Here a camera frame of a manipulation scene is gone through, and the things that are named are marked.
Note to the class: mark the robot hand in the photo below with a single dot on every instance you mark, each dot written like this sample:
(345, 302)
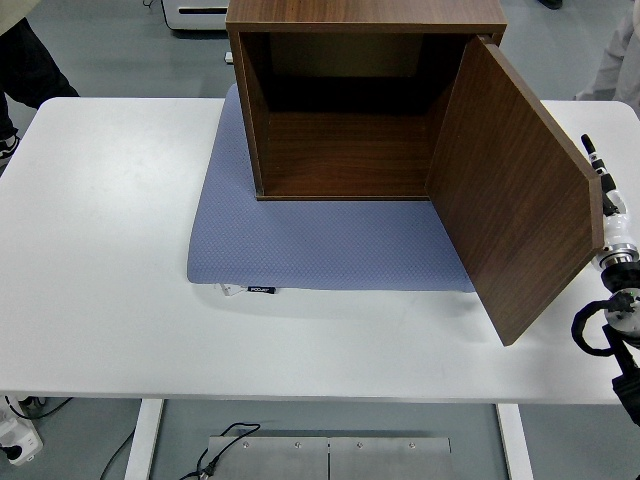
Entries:
(617, 227)

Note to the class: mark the brown wooden cabinet door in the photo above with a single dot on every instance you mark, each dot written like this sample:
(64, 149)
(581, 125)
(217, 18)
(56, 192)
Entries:
(510, 200)

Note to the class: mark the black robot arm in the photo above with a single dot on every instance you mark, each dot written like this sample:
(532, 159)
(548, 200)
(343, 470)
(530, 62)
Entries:
(622, 272)

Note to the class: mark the brown wooden cabinet body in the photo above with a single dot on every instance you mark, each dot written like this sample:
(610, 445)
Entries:
(350, 160)

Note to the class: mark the small white object behind cabinet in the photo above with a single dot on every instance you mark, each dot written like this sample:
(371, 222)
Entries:
(229, 57)

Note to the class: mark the person in light clothing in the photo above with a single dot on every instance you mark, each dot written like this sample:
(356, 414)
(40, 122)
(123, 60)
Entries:
(625, 65)

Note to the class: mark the person's black shoe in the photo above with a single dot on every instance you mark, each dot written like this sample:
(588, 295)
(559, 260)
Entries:
(550, 3)

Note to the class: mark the white table leg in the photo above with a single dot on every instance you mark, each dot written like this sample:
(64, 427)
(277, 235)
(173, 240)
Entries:
(144, 440)
(515, 445)

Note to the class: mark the blue-grey textured mat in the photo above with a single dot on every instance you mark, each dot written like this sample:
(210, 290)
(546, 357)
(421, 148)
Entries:
(300, 240)

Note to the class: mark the black mat label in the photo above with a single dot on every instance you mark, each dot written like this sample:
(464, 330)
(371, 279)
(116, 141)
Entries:
(262, 290)

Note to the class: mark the grey metal plate with screws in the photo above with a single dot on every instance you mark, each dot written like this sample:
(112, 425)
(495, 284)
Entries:
(310, 460)

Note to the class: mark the white mat tag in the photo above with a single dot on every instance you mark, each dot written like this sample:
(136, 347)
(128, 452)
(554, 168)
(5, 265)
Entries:
(226, 290)

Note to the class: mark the white appliance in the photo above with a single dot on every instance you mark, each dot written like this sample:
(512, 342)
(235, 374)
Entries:
(195, 20)

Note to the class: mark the person in dark clothing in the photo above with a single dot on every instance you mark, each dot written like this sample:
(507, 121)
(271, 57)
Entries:
(25, 60)

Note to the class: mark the white power strip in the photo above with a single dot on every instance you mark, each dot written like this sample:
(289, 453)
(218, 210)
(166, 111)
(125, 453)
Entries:
(20, 440)

